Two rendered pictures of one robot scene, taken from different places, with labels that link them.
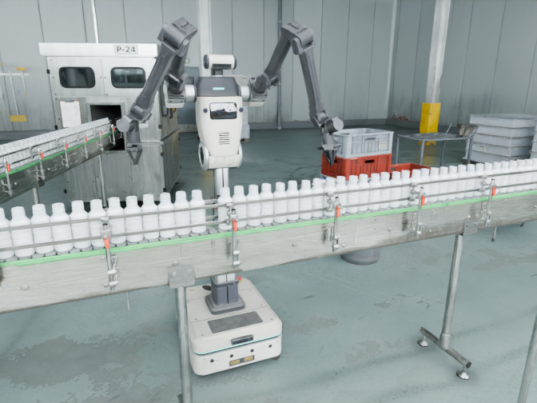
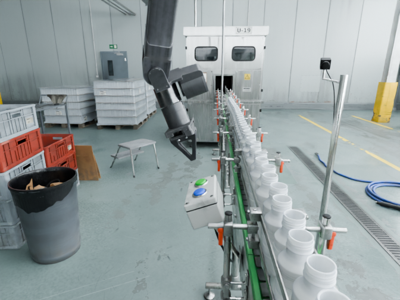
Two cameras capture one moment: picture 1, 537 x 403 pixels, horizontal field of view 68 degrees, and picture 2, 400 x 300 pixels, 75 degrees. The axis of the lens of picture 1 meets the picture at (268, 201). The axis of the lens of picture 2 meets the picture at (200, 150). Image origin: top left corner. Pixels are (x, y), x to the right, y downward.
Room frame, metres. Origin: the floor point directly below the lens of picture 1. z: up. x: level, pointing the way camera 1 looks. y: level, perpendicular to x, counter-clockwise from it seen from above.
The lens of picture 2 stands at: (1.64, 0.27, 1.40)
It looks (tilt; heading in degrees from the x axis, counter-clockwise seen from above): 17 degrees down; 296
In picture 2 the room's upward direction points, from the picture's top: straight up
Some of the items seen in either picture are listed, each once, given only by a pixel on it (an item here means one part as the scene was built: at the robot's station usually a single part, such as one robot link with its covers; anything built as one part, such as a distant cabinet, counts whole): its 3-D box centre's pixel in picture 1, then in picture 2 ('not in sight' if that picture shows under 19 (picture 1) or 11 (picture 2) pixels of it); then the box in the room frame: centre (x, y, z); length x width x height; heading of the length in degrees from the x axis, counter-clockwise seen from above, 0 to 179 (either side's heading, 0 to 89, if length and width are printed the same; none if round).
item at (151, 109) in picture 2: not in sight; (136, 97); (7.21, -6.58, 0.59); 1.25 x 1.03 x 1.17; 113
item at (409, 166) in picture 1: (402, 177); (44, 149); (4.43, -1.51, 0.55); 0.61 x 0.41 x 0.22; 115
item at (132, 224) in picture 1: (133, 218); not in sight; (1.40, 0.50, 1.08); 0.06 x 0.06 x 0.17
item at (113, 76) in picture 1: (125, 125); not in sight; (5.66, 1.99, 1.00); 1.60 x 1.30 x 2.00; 4
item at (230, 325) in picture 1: (225, 308); not in sight; (2.19, 0.26, 0.24); 0.68 x 0.53 x 0.41; 22
